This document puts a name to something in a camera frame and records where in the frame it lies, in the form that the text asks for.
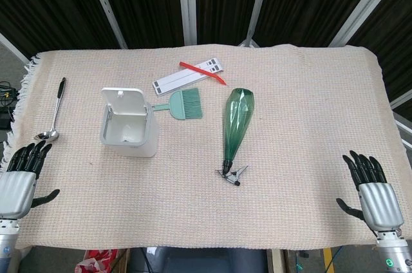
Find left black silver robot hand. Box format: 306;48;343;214
0;140;61;220

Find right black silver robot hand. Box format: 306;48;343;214
336;149;405;232

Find white plastic container lid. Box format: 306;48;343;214
100;87;149;118

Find dark robot base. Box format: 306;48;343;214
130;246;268;273

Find white mini trash bin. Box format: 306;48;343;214
100;99;159;158

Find green hand brush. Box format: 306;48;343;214
150;88;204;122

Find red white plastic bag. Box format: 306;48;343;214
74;248;126;273

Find wooden plank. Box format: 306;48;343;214
266;249;288;273

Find green spray bottle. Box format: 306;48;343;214
214;88;255;187

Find beige woven tablecloth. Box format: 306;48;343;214
6;42;407;251

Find long white strip grey squares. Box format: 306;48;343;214
152;66;210;97

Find red plastic stick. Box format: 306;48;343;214
179;61;228;86

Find short white strip grey squares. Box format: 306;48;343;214
196;57;223;74

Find black power strip with cables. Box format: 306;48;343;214
0;80;17;129

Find metal spoon with black handle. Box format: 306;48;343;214
33;77;68;142

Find white metal frame post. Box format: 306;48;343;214
83;0;128;50
330;0;397;47
177;0;198;46
239;0;274;48

